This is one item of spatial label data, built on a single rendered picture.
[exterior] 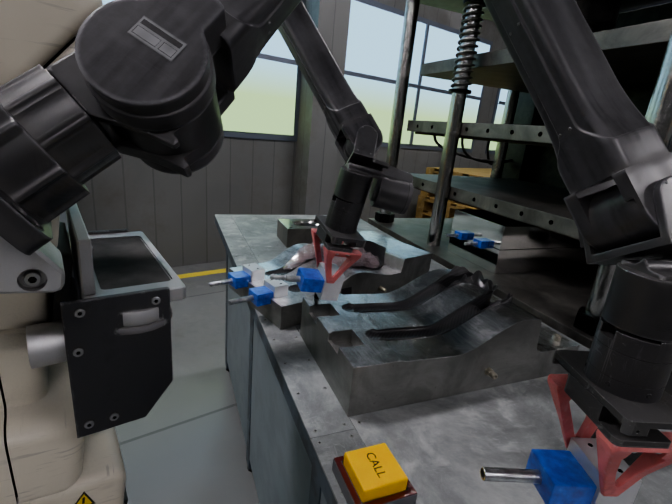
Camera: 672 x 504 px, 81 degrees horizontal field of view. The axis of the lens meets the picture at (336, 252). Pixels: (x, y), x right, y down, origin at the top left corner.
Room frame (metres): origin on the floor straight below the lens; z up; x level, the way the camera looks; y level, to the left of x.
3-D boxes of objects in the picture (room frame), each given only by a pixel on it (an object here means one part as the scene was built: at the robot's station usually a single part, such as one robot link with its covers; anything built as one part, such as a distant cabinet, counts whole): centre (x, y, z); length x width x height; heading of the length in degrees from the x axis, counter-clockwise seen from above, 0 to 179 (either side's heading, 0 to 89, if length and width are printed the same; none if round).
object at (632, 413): (0.31, -0.26, 1.06); 0.10 x 0.07 x 0.07; 4
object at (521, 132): (1.65, -0.84, 1.26); 1.10 x 0.74 x 0.05; 23
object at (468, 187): (1.65, -0.84, 1.01); 1.10 x 0.74 x 0.05; 23
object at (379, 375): (0.73, -0.22, 0.87); 0.50 x 0.26 x 0.14; 113
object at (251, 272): (0.89, 0.24, 0.85); 0.13 x 0.05 x 0.05; 131
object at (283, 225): (1.46, 0.12, 0.83); 0.20 x 0.15 x 0.07; 113
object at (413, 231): (1.63, -0.79, 0.75); 1.30 x 0.84 x 0.06; 23
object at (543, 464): (0.30, -0.22, 0.93); 0.13 x 0.05 x 0.05; 94
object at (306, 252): (1.02, 0.00, 0.90); 0.26 x 0.18 x 0.08; 131
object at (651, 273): (0.31, -0.27, 1.12); 0.07 x 0.06 x 0.07; 101
